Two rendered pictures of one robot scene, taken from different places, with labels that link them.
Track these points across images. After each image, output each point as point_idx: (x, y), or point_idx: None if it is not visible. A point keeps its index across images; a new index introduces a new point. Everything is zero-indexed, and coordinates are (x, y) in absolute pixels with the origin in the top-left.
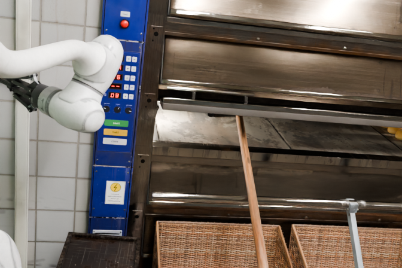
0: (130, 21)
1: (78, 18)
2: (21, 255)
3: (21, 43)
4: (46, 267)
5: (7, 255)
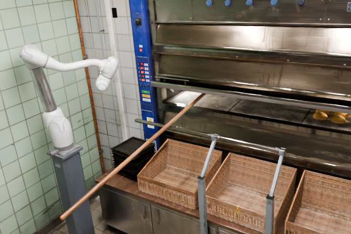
0: (142, 48)
1: (129, 48)
2: None
3: None
4: None
5: (61, 124)
